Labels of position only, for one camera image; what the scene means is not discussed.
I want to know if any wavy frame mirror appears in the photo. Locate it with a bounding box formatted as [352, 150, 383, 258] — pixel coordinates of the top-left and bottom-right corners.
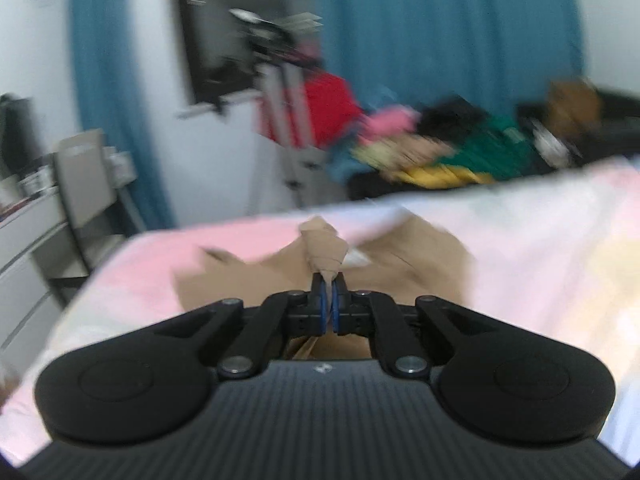
[1, 93, 43, 179]

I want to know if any pink garment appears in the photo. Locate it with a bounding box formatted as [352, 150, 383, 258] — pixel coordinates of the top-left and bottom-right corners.
[359, 105, 420, 144]

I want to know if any dark window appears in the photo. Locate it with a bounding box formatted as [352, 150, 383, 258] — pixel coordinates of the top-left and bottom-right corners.
[177, 0, 322, 106]

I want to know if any tan t-shirt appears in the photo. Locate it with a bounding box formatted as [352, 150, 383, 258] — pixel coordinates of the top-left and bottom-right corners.
[171, 213, 474, 361]

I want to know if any brown paper bag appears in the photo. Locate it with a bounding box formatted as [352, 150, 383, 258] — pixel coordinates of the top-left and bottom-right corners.
[544, 79, 603, 138]

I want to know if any left blue curtain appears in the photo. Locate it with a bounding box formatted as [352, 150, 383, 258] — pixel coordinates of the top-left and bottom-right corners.
[70, 0, 176, 230]

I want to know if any black garment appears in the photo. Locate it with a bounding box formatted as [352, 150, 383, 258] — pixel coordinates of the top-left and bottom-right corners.
[416, 96, 490, 145]

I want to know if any yellow green garment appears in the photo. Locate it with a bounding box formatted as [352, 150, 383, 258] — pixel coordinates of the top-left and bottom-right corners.
[352, 141, 398, 170]

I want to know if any beige garment in pile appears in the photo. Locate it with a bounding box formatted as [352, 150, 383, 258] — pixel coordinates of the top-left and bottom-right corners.
[382, 134, 454, 174]

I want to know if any pastel tie-dye bed sheet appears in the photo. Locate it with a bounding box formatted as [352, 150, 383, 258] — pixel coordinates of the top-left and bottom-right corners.
[1, 158, 639, 465]

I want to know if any white dresser desk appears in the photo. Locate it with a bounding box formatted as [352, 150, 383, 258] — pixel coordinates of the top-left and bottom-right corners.
[0, 188, 66, 375]

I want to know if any right blue curtain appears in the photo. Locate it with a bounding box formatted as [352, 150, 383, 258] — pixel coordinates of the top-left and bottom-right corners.
[317, 0, 584, 115]

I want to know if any blue curtain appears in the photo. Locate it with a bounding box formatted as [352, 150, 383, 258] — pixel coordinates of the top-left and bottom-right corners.
[70, 0, 176, 230]
[317, 0, 584, 115]

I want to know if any grey black chair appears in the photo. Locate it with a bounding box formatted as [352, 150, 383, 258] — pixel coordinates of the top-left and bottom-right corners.
[49, 129, 126, 292]

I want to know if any black sofa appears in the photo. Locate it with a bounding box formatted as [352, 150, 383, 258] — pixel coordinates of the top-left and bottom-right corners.
[516, 81, 639, 171]

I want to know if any red garment on stand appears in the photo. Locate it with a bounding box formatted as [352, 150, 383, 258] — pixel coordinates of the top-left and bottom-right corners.
[259, 72, 363, 149]

